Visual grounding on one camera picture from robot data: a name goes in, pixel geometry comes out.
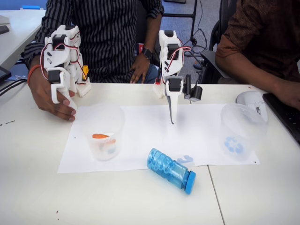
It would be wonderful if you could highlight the blue plastic bottle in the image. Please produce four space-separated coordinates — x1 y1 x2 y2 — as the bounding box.
147 147 196 195

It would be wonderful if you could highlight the white computer mouse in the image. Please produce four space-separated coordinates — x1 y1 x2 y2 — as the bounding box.
235 90 268 122

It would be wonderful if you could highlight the white leader arm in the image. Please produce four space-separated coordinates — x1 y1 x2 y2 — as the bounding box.
39 24 92 115

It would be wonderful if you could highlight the brown-shirt person's right forearm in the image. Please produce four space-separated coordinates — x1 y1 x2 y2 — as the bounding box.
215 52 289 94

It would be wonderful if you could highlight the striped-shirt person's left forearm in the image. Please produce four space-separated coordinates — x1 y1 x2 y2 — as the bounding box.
138 11 163 51

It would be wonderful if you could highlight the striped-shirt person's left hand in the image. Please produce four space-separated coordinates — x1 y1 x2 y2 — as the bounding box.
129 55 151 84

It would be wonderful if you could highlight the brown-shirt person's right hand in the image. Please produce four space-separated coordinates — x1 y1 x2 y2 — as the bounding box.
274 81 300 107

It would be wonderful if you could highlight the striped-shirt person's right hand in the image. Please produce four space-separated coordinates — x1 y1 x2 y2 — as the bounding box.
29 70 77 121

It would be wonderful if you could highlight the black gripper webcam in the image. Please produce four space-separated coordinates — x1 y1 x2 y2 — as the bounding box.
183 74 203 103

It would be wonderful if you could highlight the white paper sheet blue print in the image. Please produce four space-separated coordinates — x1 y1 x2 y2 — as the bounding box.
163 103 261 167

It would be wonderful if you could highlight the plain white paper sheet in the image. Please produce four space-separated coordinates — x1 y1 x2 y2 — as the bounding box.
57 105 165 174

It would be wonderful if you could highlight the black office chair with armrest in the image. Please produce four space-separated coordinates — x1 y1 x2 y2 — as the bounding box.
199 18 237 85

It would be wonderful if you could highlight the black smartwatch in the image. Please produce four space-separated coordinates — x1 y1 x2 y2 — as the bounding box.
140 47 153 59

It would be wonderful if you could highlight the left clear plastic cup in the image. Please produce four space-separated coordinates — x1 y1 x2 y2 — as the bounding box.
78 105 125 162

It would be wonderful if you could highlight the clear plastic cup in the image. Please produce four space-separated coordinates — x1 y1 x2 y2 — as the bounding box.
217 103 269 162
78 105 125 162

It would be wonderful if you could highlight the black wheeled metal rack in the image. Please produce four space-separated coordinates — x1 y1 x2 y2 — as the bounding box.
161 0 199 45

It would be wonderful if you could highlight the right clear plastic cup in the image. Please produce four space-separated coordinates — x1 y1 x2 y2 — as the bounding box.
217 103 269 162

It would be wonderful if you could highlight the striped-shirt person's torso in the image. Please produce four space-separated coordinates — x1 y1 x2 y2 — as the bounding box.
42 0 165 84

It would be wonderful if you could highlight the yellow clamp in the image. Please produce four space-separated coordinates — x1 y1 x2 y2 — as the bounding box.
82 65 90 82

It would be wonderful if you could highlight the person in brown shirt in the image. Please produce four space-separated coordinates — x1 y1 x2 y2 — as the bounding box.
215 0 300 79

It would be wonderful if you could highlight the black laptop keyboard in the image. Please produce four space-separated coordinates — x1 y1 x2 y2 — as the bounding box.
262 93 300 145

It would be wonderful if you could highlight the white side desk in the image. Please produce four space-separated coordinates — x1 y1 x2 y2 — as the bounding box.
0 9 45 68

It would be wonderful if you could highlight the black tablet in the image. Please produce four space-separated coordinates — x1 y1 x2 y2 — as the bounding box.
0 66 12 83

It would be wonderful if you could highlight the black floor cable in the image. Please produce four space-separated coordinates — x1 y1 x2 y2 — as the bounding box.
185 28 213 62

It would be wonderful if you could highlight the orange wrist bracelet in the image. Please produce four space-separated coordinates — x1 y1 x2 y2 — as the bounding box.
27 65 41 84

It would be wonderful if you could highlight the black desk cable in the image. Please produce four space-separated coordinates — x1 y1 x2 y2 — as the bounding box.
0 81 28 97
0 79 27 88

